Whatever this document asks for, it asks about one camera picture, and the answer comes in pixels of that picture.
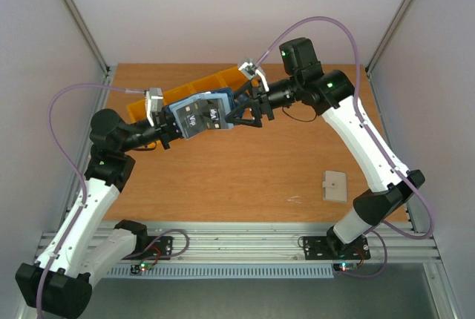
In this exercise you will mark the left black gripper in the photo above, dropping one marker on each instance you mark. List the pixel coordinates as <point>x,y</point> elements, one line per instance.
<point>166,126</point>

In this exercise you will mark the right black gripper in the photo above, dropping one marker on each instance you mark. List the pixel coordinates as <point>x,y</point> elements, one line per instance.
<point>263,104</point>

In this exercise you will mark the blue card holder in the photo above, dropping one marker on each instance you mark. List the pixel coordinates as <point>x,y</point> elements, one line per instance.
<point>225,94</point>

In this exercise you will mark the black VIP credit card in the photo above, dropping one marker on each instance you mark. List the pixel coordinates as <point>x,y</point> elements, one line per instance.
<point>214,115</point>

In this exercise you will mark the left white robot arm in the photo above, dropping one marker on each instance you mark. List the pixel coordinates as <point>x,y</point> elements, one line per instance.
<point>62,279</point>

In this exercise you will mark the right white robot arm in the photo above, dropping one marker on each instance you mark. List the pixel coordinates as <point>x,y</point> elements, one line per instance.
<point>333,97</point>

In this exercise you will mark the beige card holder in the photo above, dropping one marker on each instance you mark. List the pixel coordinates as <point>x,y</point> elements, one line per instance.
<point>334,186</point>

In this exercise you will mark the yellow bin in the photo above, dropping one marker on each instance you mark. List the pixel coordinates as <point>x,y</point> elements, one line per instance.
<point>178,93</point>
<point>208,83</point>
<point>232,78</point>
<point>136,110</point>

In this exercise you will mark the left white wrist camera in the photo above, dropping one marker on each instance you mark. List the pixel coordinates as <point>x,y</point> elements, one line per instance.
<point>153,104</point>

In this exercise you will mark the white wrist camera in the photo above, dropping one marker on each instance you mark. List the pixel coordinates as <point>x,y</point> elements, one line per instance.
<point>153,104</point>
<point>250,70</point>

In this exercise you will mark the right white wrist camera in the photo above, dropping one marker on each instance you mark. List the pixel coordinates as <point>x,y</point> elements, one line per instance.
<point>250,70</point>

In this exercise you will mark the aluminium rail frame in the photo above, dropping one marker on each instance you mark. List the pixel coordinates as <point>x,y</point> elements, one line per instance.
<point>233,242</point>

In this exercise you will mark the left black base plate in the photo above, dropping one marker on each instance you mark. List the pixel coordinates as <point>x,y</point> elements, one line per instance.
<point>162,246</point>

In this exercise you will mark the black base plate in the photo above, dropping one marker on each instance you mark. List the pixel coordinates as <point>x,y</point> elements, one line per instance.
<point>162,246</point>
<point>316,248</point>

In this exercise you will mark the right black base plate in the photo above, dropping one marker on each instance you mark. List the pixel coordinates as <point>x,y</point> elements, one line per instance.
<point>316,248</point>

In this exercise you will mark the grey slotted cable duct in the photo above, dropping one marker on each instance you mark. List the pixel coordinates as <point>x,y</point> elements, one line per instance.
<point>168,271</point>

